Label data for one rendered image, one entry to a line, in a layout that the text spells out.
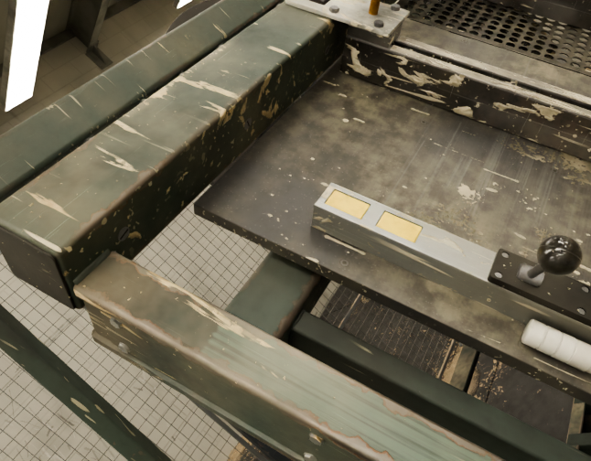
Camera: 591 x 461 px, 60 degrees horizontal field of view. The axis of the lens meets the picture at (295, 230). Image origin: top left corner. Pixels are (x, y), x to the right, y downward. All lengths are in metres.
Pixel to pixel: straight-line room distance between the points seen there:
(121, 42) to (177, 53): 5.32
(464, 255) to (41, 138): 0.86
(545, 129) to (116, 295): 0.68
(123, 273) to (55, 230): 0.08
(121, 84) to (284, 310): 0.81
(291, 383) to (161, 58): 1.04
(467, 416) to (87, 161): 0.51
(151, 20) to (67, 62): 1.31
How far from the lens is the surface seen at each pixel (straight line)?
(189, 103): 0.69
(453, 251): 0.64
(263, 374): 0.49
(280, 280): 0.65
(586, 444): 2.38
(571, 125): 0.91
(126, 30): 6.87
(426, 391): 0.63
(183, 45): 1.45
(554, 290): 0.64
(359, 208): 0.65
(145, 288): 0.55
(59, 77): 6.23
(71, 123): 1.21
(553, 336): 0.63
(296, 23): 0.89
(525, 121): 0.91
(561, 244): 0.52
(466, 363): 1.98
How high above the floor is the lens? 1.81
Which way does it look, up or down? 8 degrees down
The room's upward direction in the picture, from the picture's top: 46 degrees counter-clockwise
